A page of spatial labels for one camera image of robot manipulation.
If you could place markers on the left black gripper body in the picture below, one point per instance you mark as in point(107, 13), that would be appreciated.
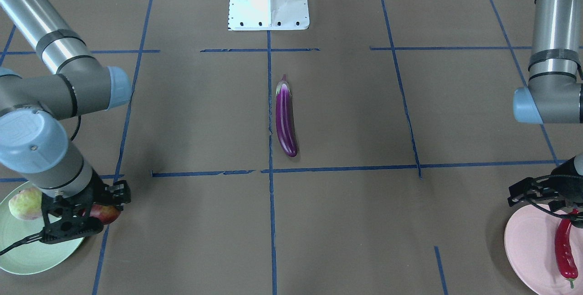
point(566, 182)

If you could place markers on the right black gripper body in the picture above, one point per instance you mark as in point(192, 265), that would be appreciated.
point(96, 185)

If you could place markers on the red yellow pomegranate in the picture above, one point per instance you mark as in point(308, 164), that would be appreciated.
point(105, 214)

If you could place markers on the green pink peach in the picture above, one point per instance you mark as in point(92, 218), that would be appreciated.
point(26, 204)

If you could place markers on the red chili pepper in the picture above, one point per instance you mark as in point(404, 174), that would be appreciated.
point(564, 257)

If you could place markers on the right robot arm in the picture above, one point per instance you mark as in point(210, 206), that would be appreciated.
point(33, 141)

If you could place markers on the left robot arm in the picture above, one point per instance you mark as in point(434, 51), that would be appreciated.
point(554, 89)

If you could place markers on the green plate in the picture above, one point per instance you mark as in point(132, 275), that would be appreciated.
point(32, 258)

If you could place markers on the pink plate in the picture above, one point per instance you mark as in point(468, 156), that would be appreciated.
point(529, 245)

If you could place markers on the purple eggplant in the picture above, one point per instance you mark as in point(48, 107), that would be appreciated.
point(284, 118)

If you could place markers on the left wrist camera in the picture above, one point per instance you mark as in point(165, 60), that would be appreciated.
point(530, 190)

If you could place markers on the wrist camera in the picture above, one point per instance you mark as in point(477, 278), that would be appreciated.
point(118, 194)
point(530, 190)

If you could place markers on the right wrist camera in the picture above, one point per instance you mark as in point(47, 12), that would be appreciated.
point(118, 194)

